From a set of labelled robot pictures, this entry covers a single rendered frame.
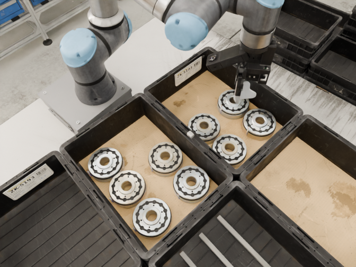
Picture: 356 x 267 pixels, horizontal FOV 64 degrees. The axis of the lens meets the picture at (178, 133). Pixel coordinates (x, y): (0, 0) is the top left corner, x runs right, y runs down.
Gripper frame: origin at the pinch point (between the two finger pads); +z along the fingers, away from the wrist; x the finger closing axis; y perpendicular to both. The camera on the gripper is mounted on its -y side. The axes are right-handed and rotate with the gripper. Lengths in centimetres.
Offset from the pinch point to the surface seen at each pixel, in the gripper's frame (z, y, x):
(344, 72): 56, 65, 71
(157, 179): 11.0, -20.0, -26.8
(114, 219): 1.0, -26.2, -42.0
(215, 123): 8.1, -4.8, -6.3
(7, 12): 57, -163, 103
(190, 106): 11.1, -13.9, 1.5
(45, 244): 11, -46, -49
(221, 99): 8.2, -3.8, 3.6
